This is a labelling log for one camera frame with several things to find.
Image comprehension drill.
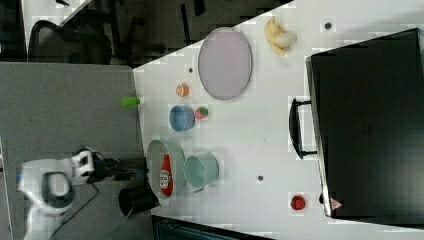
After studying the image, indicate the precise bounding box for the green metal cup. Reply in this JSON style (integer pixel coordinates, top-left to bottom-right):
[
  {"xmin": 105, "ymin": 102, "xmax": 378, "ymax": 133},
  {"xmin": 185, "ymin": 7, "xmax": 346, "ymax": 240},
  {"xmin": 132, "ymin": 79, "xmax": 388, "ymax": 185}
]
[{"xmin": 184, "ymin": 152, "xmax": 219, "ymax": 192}]

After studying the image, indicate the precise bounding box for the plush strawberry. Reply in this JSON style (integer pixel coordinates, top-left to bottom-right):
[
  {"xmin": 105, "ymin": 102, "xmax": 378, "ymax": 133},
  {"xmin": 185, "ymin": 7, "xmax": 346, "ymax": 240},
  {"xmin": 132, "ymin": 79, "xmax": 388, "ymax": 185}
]
[{"xmin": 195, "ymin": 107, "xmax": 209, "ymax": 120}]

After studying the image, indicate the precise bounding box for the black cylinder lower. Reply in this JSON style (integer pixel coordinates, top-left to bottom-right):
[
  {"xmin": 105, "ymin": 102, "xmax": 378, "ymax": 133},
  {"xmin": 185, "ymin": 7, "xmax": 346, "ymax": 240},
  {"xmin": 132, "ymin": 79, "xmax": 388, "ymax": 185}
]
[{"xmin": 118, "ymin": 187, "xmax": 159, "ymax": 217}]

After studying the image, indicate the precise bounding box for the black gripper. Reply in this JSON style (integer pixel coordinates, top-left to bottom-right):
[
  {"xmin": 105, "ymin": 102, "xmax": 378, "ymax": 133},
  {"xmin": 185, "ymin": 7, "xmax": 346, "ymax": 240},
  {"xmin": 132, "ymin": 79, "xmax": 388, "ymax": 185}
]
[{"xmin": 88, "ymin": 158, "xmax": 146, "ymax": 182}]

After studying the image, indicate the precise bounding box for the red plush tomato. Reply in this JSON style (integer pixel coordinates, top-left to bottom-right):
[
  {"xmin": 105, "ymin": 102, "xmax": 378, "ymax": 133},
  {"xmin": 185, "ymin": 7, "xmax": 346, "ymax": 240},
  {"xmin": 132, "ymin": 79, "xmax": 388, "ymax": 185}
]
[{"xmin": 290, "ymin": 195, "xmax": 306, "ymax": 211}]

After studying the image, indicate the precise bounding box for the blue bowl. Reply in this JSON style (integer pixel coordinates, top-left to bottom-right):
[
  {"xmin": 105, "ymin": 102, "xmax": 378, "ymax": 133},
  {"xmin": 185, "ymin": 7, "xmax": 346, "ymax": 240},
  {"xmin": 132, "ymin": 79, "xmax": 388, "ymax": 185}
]
[{"xmin": 169, "ymin": 105, "xmax": 195, "ymax": 132}]

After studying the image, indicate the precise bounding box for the green marker cap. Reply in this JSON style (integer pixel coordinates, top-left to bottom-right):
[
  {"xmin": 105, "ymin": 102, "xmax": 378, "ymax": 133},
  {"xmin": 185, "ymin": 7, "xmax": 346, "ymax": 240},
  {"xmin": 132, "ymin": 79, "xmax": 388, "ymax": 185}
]
[{"xmin": 121, "ymin": 97, "xmax": 141, "ymax": 107}]

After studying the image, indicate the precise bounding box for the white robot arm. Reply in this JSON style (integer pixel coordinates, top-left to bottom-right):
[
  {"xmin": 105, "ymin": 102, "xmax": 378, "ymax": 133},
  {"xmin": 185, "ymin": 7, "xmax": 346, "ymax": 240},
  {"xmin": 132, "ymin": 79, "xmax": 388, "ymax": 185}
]
[{"xmin": 18, "ymin": 151, "xmax": 146, "ymax": 240}]

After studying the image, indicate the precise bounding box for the red plush ketchup bottle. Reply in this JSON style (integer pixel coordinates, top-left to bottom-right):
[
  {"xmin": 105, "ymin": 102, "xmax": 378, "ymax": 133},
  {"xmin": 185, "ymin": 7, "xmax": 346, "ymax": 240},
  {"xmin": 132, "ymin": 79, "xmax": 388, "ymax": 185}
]
[{"xmin": 159, "ymin": 154, "xmax": 173, "ymax": 196}]

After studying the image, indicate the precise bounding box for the green strainer bowl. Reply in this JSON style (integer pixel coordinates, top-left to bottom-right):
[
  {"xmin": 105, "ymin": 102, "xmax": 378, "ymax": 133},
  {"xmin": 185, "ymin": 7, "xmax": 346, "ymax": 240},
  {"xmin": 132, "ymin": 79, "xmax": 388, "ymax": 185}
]
[{"xmin": 147, "ymin": 139, "xmax": 186, "ymax": 206}]

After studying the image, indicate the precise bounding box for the grey oval plate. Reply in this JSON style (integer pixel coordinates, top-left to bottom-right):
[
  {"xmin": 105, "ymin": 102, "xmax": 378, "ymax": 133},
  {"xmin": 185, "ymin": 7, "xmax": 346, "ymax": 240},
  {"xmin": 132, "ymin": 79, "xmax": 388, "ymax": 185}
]
[{"xmin": 198, "ymin": 27, "xmax": 252, "ymax": 100}]

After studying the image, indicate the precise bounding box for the black office chair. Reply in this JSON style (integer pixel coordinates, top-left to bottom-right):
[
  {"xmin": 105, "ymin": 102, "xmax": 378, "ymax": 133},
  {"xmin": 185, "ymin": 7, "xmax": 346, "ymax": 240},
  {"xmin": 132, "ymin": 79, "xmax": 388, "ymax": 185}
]
[{"xmin": 28, "ymin": 20, "xmax": 112, "ymax": 65}]

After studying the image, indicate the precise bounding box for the black toaster oven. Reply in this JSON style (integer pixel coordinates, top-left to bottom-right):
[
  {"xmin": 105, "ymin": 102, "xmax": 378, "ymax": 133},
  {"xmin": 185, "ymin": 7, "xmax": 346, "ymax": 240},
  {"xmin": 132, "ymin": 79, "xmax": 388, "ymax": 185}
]
[{"xmin": 305, "ymin": 28, "xmax": 424, "ymax": 229}]

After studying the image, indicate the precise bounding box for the plush peeled banana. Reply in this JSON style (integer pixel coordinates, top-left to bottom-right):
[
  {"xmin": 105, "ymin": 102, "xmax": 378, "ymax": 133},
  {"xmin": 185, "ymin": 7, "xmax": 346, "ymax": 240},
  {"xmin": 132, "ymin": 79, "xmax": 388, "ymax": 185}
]
[{"xmin": 264, "ymin": 17, "xmax": 297, "ymax": 56}]

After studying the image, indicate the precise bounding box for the plush orange half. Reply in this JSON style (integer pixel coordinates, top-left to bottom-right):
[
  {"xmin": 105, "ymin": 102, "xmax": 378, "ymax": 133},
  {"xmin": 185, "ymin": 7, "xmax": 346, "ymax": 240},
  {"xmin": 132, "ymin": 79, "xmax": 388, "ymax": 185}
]
[{"xmin": 176, "ymin": 84, "xmax": 190, "ymax": 97}]

